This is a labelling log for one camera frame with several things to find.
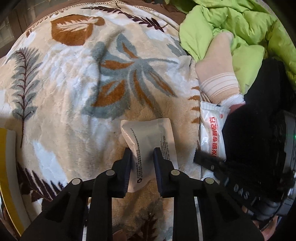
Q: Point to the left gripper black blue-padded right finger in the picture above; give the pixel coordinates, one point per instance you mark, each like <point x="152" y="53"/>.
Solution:
<point x="202" y="209"/>

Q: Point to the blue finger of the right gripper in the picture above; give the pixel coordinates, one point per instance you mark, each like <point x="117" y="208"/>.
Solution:
<point x="208" y="161"/>

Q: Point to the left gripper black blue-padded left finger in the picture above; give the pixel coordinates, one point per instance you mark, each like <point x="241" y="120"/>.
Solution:
<point x="83" y="205"/>

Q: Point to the white red-text sachet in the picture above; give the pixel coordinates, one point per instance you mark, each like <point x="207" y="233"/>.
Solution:
<point x="213" y="118"/>

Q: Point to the white printed sachet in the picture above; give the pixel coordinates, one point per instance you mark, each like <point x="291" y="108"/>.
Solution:
<point x="142" y="137"/>

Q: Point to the person's right hand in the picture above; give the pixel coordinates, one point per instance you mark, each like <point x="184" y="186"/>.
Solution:
<point x="270" y="229"/>

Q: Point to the left hand thumb tip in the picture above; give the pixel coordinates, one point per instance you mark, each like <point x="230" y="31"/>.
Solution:
<point x="120" y="235"/>

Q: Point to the black trouser leg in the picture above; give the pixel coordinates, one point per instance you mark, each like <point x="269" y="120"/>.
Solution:
<point x="255" y="133"/>

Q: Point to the yellow-taped white foam box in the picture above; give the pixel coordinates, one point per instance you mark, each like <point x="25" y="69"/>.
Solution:
<point x="10" y="190"/>

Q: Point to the beige striped sock foot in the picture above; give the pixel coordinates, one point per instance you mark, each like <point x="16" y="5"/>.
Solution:
<point x="216" y="75"/>

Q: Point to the green quilted jacket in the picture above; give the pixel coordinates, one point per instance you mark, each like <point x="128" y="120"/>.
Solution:
<point x="258" y="34"/>

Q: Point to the leaf-pattern fleece blanket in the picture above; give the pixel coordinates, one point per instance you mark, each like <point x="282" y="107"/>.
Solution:
<point x="67" y="84"/>

